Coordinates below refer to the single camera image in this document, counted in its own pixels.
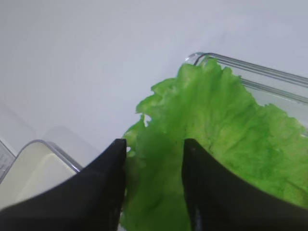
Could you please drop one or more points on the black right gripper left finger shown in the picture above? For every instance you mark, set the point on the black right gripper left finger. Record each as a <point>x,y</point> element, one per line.
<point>91,200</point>

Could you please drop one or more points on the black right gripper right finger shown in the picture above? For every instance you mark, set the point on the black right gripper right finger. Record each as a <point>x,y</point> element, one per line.
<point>218,200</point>

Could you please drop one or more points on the green lettuce leaf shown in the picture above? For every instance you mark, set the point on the green lettuce leaf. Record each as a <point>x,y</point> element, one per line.
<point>208,103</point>

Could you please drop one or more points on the clear lettuce cheese container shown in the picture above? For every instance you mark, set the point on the clear lettuce cheese container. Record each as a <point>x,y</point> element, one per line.
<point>287,91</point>

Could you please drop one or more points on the white serving tray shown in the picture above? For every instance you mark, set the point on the white serving tray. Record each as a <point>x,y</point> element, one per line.
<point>39,166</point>

